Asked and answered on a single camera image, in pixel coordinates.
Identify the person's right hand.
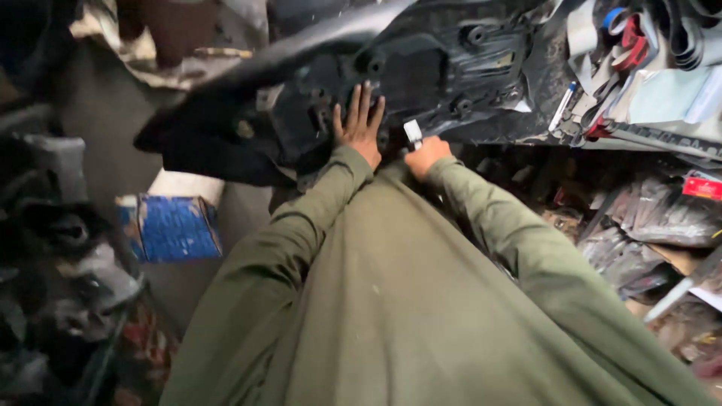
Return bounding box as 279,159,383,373
404,135,453,182

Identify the person's left hand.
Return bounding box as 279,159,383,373
333,82,387,171

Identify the small white-tipped hand tool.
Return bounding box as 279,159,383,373
403,119,424,153

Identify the large black plastic vehicle panel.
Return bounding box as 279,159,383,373
133,0,574,188

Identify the white pen with blue cap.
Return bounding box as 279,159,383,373
548,82,578,133

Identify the person's olive green garment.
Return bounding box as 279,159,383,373
159,145,718,406

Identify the blue and white cardboard box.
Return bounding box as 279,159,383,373
115,168,226,265

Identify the shelf of plastic-wrapped parts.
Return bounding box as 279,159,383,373
468,145,722,395

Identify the grey metal shelf edge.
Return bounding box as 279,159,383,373
581,121,722,163

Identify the heap of grey tape rolls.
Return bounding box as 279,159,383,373
548,0,722,142

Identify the heap of dark vehicle parts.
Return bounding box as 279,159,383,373
0,101,181,406

